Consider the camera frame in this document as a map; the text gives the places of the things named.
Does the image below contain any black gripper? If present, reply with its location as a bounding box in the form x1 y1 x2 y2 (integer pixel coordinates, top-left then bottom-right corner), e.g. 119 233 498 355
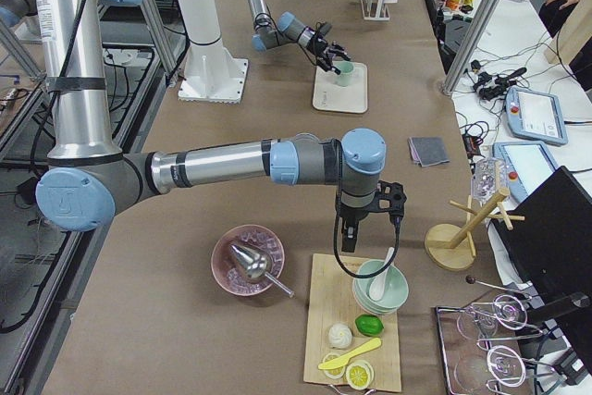
302 22 350 75
336 180 407 253

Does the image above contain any green cup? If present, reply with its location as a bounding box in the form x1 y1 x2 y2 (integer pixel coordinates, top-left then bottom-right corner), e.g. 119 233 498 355
334 60 355 87

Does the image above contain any cream rectangular tray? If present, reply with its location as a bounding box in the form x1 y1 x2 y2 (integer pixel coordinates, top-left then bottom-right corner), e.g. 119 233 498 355
312 62 368 114

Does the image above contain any white cup rack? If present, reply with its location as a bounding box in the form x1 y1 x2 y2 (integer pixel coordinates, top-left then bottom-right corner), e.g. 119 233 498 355
359 0 394 21

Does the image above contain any clear glass cup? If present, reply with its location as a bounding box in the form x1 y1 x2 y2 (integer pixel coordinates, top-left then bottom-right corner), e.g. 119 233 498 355
471 158 507 204

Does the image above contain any white ceramic spoon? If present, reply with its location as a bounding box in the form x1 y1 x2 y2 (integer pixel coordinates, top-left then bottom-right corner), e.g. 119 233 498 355
368 247 396 302

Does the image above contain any green top bowl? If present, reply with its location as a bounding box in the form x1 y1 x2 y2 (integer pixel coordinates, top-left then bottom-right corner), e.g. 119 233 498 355
352 265 409 310

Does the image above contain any green lime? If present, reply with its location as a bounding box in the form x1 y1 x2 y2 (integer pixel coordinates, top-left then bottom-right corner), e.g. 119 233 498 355
354 314 384 337

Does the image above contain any metal ice scoop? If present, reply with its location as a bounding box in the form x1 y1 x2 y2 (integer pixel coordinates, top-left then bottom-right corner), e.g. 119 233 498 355
228 241 294 298

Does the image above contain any wooden mug tree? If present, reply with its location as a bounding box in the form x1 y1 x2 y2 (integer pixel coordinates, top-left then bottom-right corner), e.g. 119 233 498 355
424 187 525 271

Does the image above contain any white steamed bun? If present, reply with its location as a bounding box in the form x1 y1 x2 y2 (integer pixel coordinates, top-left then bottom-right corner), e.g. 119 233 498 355
327 323 353 350

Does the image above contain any grey folded cloth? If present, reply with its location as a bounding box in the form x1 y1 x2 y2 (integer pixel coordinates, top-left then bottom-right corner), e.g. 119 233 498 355
408 137 450 167

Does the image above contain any pink bowl with ice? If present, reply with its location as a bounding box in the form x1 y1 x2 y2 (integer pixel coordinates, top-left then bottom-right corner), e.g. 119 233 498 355
211 225 285 297

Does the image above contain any yellow plastic knife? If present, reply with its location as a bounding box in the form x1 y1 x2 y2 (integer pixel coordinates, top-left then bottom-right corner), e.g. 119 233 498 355
317 338 382 371

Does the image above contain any single lemon slice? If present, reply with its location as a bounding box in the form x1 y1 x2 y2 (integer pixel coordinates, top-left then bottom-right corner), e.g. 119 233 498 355
322 352 347 380

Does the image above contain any lemon slices stack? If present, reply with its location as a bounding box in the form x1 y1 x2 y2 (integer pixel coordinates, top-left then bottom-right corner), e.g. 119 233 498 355
345 360 375 390

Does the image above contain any teach pendant near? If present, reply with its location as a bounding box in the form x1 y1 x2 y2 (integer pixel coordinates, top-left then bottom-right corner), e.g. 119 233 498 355
492 141 559 204

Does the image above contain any teach pendant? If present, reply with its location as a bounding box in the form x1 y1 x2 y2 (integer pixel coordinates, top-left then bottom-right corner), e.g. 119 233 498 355
505 86 568 146
492 141 559 204

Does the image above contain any black monitor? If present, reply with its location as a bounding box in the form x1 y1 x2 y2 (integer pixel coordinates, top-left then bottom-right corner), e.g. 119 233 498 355
493 167 591 363

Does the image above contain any teach pendant far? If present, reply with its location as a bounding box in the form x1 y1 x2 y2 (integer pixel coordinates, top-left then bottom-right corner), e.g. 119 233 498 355
505 86 568 146

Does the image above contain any person in black shirt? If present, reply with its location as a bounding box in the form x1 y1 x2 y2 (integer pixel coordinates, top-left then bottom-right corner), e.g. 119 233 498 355
538 0 591 91

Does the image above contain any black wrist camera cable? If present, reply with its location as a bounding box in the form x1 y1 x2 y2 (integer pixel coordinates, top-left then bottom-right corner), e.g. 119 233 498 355
332 140 402 281

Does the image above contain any white pillar mount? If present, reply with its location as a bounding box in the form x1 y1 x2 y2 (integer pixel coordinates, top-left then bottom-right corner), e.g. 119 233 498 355
178 0 249 104

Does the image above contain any wire glass holder rack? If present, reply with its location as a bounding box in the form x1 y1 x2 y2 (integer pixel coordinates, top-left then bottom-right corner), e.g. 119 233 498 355
434 285 591 394

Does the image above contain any aluminium frame post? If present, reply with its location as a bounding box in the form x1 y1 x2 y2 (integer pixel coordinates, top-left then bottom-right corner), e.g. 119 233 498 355
441 0 499 96

